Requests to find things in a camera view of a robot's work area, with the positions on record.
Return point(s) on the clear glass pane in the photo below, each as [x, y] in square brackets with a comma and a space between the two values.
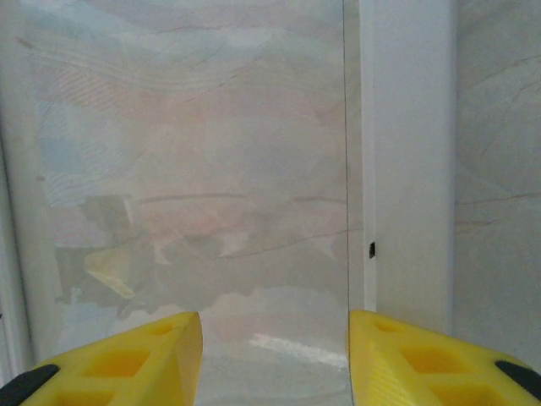
[211, 169]

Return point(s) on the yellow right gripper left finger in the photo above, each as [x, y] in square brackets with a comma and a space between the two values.
[127, 368]

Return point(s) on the white picture frame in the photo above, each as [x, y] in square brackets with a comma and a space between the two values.
[410, 169]

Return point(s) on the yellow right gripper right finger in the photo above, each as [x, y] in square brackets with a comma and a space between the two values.
[422, 368]

